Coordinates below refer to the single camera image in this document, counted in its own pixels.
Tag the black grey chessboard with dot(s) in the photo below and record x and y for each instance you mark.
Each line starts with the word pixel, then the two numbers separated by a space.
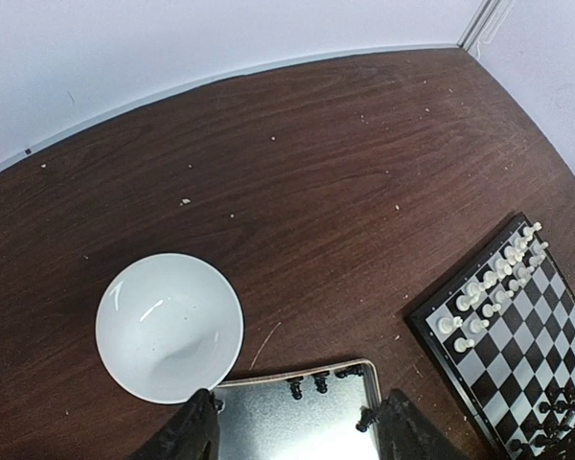
pixel 502 332

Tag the wooden rimmed black tray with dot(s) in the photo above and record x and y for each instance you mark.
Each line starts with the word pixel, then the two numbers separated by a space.
pixel 327 412

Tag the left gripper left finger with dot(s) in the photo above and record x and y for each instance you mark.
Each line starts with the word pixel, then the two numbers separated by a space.
pixel 192 433

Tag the right aluminium frame post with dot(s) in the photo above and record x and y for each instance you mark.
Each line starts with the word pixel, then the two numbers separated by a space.
pixel 484 24

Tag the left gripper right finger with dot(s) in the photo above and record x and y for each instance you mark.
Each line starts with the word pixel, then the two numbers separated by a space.
pixel 405 433

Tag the white ceramic bowl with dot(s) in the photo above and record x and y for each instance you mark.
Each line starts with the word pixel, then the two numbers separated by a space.
pixel 169 325

